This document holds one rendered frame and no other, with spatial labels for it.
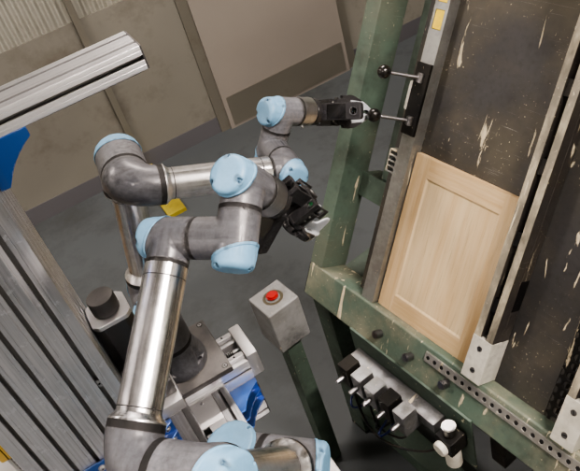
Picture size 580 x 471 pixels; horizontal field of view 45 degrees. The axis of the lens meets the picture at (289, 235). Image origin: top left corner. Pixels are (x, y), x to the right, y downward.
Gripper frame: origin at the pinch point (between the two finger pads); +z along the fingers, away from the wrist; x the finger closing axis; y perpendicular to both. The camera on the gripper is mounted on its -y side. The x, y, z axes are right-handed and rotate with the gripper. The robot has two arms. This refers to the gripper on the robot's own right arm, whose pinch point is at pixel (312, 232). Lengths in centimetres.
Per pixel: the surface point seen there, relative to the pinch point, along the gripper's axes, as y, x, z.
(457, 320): 5, -15, 64
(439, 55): 45, 39, 39
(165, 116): -99, 253, 211
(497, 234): 28, -7, 50
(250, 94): -51, 249, 248
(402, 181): 16, 24, 55
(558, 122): 54, -1, 32
